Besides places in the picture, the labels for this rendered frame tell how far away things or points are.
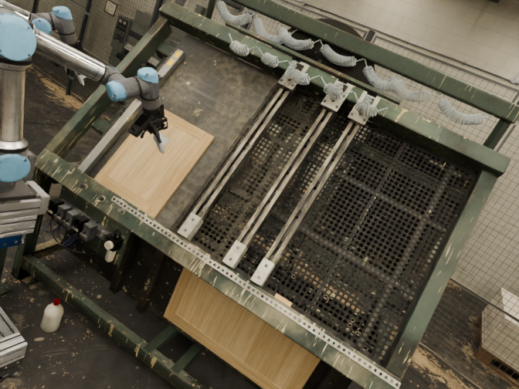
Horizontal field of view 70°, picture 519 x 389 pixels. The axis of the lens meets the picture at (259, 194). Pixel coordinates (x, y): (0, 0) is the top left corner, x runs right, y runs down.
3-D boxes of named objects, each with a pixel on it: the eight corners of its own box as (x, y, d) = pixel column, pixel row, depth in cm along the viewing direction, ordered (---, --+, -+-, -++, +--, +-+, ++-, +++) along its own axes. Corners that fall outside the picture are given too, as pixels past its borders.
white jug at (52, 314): (35, 326, 214) (42, 299, 207) (51, 317, 223) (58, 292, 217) (48, 336, 212) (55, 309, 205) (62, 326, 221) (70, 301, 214)
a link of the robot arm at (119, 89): (104, 96, 145) (131, 89, 151) (115, 106, 138) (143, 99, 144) (100, 76, 140) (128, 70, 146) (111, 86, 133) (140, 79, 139)
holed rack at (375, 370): (110, 200, 198) (110, 200, 198) (114, 196, 199) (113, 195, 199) (397, 389, 159) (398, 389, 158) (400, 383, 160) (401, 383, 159)
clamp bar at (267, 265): (248, 279, 184) (242, 272, 161) (360, 101, 214) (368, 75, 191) (265, 289, 182) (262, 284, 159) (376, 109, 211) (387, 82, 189)
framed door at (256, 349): (165, 314, 229) (163, 316, 227) (195, 241, 211) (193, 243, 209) (290, 405, 207) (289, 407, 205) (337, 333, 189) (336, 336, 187)
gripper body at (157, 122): (168, 130, 163) (167, 105, 154) (152, 137, 157) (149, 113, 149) (157, 122, 166) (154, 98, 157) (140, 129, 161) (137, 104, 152)
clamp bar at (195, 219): (178, 233, 195) (163, 221, 172) (294, 70, 224) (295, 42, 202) (193, 243, 192) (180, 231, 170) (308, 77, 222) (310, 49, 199)
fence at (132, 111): (80, 170, 212) (76, 168, 208) (179, 52, 235) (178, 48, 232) (86, 175, 210) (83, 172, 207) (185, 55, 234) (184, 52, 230)
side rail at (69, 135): (55, 155, 223) (44, 147, 213) (165, 28, 251) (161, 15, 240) (62, 160, 222) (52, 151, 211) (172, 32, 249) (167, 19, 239)
